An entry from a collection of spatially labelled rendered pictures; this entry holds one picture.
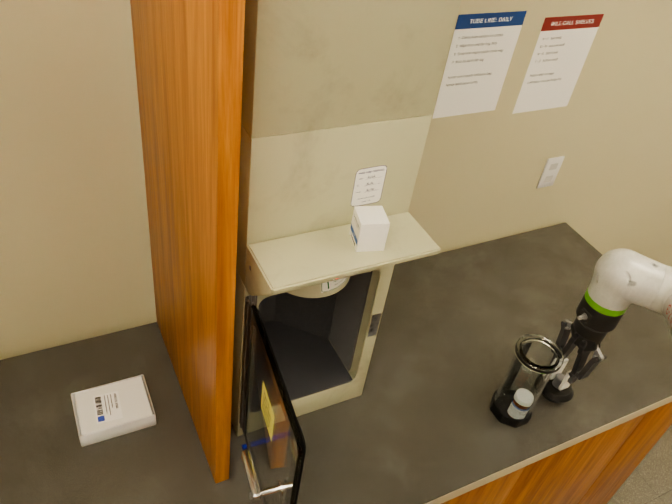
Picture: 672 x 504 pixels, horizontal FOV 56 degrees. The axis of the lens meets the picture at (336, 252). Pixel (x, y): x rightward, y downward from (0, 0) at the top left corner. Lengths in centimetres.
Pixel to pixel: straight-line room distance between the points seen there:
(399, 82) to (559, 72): 98
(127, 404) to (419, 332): 78
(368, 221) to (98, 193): 66
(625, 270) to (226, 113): 93
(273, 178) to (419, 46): 30
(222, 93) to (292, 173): 26
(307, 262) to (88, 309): 78
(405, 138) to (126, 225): 72
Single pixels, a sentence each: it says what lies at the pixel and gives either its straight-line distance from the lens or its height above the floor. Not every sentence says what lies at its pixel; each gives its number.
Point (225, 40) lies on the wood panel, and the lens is 75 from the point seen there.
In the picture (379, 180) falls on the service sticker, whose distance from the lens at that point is 110.
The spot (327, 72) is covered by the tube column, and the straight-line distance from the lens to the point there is 94.
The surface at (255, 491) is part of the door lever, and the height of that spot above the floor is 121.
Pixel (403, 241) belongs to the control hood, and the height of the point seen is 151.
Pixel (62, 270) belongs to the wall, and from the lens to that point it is 157.
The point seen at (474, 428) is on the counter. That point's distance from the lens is 160.
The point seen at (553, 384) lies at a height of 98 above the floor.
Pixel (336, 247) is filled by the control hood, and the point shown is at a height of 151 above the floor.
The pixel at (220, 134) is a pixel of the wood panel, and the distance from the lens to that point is 81.
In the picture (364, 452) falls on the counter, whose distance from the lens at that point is 150.
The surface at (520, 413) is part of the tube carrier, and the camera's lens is 161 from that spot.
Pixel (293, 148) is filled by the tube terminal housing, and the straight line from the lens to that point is 98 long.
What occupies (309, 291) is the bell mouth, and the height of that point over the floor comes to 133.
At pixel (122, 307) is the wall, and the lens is 169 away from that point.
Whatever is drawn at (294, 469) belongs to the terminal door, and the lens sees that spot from 100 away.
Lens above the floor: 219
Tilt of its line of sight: 40 degrees down
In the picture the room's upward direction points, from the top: 10 degrees clockwise
